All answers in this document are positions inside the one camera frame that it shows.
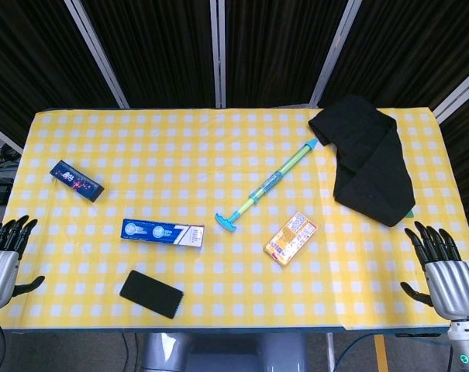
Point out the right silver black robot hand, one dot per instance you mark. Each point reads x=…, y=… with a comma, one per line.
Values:
x=449, y=283

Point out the blue white toothpaste box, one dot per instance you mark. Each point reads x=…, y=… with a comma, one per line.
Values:
x=162, y=233

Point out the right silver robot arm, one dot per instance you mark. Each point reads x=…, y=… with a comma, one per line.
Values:
x=463, y=345

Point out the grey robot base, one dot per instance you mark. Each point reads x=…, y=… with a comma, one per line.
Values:
x=224, y=350

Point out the dark blue snack packet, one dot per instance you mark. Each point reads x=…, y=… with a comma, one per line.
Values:
x=76, y=181

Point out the yellow orange snack box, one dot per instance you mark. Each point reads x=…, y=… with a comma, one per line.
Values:
x=290, y=238

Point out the green blue water squirter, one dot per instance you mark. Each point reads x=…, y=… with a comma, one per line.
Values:
x=266, y=185

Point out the green item under cloth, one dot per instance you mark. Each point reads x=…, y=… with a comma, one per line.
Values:
x=410, y=213

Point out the black folded cloth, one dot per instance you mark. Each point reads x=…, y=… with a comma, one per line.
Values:
x=367, y=159

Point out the black smartphone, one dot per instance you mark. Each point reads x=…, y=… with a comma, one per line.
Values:
x=151, y=294

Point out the yellow white checkered tablecloth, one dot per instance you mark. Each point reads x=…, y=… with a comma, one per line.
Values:
x=226, y=217

